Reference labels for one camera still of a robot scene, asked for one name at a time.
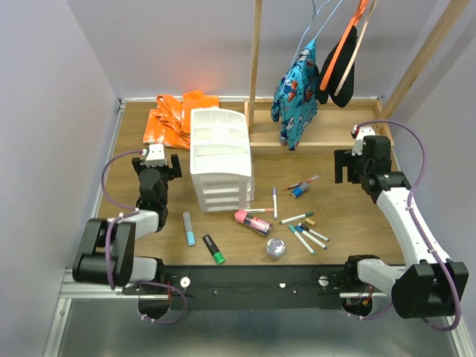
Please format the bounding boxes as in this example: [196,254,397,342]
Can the white plastic drawer organizer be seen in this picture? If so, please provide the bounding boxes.
[190,107,254,213]

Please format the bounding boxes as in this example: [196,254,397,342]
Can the light blue highlighter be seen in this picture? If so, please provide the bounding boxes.
[183,212,196,247]

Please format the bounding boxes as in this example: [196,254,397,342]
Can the black green highlighter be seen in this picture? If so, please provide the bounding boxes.
[202,234,225,265]

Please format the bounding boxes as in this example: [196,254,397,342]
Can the pink capped pen tube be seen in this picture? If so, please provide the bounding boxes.
[234,210,272,237]

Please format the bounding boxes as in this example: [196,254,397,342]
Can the clear jar of paperclips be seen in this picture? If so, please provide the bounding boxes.
[266,238,286,260]

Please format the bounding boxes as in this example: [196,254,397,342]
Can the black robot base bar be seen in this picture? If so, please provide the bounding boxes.
[122,263,387,312]

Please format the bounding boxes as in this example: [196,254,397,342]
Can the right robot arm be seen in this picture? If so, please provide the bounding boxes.
[334,126,469,320]

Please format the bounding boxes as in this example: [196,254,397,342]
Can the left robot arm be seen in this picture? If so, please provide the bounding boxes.
[72,150,182,294]

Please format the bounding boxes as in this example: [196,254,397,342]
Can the orange red pen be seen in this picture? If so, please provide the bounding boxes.
[283,175,320,191]

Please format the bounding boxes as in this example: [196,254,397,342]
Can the orange tie-dye cloth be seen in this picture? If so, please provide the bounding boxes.
[143,90,219,150]

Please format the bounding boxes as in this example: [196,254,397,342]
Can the blue grey stamp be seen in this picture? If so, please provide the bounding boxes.
[291,182,309,199]

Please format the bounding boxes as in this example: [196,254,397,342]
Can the black garment on hanger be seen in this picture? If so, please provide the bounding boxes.
[314,26,358,108]

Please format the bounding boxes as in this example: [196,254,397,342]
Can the green capped white marker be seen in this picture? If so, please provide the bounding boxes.
[279,211,314,225]

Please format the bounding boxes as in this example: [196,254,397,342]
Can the blue patterned shirt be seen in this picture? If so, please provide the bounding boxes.
[271,39,319,151]

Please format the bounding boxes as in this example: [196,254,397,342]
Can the purple capped white marker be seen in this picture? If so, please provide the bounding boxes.
[272,187,278,220]

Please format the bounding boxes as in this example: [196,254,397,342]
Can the black capped white marker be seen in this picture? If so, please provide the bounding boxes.
[298,223,329,242]

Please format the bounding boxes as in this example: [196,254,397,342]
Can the peach capped white marker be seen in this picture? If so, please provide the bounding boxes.
[244,208,274,213]

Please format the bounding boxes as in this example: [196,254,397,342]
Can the blue capped white marker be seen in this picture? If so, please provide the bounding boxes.
[295,226,327,250]

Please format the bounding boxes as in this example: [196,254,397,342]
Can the teal capped white marker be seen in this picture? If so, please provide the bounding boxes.
[288,225,315,255]

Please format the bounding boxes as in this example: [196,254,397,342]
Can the wooden hanger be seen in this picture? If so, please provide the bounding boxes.
[334,0,377,96]

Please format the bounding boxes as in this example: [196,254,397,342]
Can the orange hanger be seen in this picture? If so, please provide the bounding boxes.
[319,0,369,91]

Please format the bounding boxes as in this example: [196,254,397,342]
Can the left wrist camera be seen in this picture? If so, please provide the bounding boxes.
[144,144,168,167]

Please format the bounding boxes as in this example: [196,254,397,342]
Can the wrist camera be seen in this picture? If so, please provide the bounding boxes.
[144,144,168,167]
[351,126,376,156]

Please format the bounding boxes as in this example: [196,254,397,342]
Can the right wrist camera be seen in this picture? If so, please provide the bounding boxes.
[351,126,376,156]

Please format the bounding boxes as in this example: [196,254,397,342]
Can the wooden clothes rack frame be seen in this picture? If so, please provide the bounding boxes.
[244,1,470,154]

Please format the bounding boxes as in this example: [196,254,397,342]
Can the light blue wire hanger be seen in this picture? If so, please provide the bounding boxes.
[293,0,345,60]

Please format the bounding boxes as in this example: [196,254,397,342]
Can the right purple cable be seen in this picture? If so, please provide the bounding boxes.
[349,119,463,332]

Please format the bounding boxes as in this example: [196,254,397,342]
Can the purple cable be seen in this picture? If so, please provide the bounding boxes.
[349,119,463,332]
[101,148,188,325]

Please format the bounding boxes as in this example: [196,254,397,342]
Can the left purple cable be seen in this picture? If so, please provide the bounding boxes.
[101,148,188,325]

